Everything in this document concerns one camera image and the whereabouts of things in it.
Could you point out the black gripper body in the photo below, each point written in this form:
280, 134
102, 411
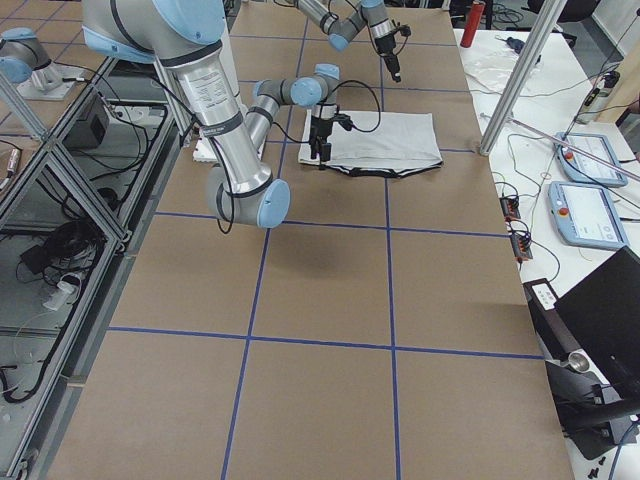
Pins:
385, 45
320, 128

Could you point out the grey cartoon print t-shirt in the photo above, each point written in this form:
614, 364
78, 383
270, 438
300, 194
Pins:
402, 145

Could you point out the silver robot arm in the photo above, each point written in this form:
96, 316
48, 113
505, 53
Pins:
371, 16
186, 38

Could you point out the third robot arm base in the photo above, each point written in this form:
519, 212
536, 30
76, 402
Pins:
26, 63

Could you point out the red cylindrical bottle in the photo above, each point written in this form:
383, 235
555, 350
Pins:
472, 23

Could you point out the clear plastic bag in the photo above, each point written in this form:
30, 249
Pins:
492, 71

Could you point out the orange black relay module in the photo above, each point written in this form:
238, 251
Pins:
510, 208

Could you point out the upper blue teach pendant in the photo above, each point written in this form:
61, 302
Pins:
589, 159

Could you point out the blue teach pendant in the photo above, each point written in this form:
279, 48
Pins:
589, 159
585, 216

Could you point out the lower blue teach pendant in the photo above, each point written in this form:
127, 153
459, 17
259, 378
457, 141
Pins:
585, 216

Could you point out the black box with label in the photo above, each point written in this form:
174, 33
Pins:
555, 335

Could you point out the black laptop computer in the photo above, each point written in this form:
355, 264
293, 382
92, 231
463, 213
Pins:
602, 314

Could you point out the silver metal cup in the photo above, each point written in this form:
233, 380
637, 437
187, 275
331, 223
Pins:
578, 362

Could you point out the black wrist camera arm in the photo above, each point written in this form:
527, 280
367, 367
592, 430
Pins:
403, 30

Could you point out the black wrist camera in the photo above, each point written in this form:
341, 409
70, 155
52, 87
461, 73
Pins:
344, 121

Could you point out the grey aluminium frame post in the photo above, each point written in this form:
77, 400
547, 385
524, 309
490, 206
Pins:
542, 27

